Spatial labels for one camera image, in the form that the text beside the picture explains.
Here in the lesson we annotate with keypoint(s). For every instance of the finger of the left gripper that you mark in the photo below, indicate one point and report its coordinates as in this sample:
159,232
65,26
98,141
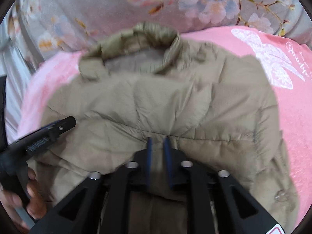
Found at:
36,142

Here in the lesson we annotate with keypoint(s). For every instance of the khaki quilted puffer jacket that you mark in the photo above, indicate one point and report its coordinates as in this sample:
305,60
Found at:
148,82

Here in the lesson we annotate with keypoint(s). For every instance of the pink bow-print blanket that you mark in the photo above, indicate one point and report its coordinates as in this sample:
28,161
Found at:
280,77

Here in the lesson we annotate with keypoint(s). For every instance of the grey floral bed sheet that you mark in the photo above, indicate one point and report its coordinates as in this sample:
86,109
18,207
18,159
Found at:
40,28

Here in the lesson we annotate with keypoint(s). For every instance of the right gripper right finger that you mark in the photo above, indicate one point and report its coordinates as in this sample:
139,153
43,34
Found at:
216,202

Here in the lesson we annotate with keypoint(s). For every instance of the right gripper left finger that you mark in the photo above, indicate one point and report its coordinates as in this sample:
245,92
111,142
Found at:
100,203

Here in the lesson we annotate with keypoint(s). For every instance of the grey satin curtain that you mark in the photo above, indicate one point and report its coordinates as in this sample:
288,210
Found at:
16,68

